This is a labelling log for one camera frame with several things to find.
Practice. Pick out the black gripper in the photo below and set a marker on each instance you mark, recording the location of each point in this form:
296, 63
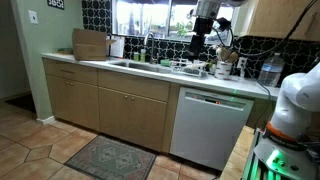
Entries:
203, 26

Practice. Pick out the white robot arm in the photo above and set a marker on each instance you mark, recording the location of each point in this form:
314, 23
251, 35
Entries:
300, 96

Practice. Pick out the steel ladle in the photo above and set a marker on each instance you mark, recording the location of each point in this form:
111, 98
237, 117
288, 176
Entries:
218, 51

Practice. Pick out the wooden spoon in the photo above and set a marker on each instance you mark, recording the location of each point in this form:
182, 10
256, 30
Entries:
225, 54

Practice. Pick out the green sponge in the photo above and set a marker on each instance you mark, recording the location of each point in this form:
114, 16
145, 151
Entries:
165, 62

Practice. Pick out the white crock red chili print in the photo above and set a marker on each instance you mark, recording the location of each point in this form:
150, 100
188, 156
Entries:
223, 70

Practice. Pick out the slotted wooden spatula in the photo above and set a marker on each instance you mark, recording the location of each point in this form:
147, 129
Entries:
233, 56

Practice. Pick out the chrome sink faucet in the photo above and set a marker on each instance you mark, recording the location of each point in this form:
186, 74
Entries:
152, 43

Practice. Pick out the green soap bottle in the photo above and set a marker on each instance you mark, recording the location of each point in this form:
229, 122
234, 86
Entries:
136, 56
143, 56

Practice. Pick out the kitchen window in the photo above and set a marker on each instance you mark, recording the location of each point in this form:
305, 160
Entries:
143, 18

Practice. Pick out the stainless steel sink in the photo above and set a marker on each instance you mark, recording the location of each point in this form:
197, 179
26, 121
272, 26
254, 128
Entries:
138, 65

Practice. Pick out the clear plastic water bottle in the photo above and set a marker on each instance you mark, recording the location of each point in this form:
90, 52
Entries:
270, 71

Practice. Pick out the white paper sheet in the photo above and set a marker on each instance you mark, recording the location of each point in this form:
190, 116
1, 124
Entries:
117, 47

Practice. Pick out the wide wooden base cabinet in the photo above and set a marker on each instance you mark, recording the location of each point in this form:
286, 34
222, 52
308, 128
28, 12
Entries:
133, 113

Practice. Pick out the brown cardboard box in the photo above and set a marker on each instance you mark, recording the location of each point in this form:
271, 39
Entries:
89, 45

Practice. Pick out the low greenish tray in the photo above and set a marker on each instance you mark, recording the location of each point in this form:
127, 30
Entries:
65, 51

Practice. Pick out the narrow wooden base cabinet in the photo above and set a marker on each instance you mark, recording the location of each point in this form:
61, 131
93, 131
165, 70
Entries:
71, 96

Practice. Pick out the patterned floor rug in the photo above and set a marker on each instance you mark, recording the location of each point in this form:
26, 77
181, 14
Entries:
111, 160

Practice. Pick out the green lit robot stand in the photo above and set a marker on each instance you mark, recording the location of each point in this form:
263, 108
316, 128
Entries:
286, 163

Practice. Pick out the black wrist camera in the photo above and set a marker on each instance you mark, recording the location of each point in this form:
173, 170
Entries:
224, 24

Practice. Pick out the white wall outlet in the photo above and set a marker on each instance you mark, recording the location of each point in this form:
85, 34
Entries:
242, 62

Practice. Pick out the wooden wall cabinet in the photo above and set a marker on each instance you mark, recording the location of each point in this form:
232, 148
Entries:
280, 18

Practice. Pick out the black white patterned wall sign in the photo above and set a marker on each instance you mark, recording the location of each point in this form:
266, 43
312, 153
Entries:
56, 3

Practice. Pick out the white light switch plate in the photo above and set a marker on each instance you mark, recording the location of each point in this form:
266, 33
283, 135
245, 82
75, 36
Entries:
33, 17

